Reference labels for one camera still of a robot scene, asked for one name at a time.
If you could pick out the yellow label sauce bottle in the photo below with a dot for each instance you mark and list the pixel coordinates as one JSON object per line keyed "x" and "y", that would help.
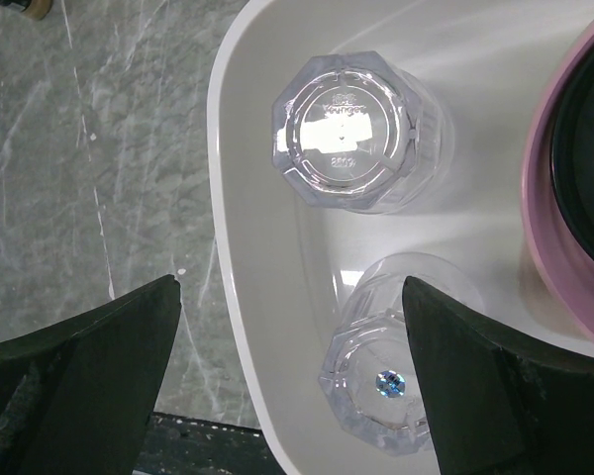
{"x": 32, "y": 9}

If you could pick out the black plate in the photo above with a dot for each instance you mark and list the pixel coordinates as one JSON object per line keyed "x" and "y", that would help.
{"x": 572, "y": 153}

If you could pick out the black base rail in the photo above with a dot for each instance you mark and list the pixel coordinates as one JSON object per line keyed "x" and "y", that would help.
{"x": 178, "y": 445}

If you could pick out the pink plate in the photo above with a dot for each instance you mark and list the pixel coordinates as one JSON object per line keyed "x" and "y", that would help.
{"x": 565, "y": 268}

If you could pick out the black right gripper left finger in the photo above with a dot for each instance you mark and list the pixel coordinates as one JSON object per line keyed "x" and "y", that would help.
{"x": 76, "y": 397}

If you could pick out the clear drinking glass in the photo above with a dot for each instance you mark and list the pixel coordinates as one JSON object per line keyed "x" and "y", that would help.
{"x": 354, "y": 132}

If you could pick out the clear faceted glass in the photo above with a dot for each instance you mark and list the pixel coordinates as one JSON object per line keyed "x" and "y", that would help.
{"x": 368, "y": 374}

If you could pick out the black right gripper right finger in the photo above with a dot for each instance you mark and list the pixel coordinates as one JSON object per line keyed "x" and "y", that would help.
{"x": 498, "y": 401}

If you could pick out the white plastic tray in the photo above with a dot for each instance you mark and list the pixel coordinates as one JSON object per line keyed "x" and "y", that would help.
{"x": 288, "y": 268}

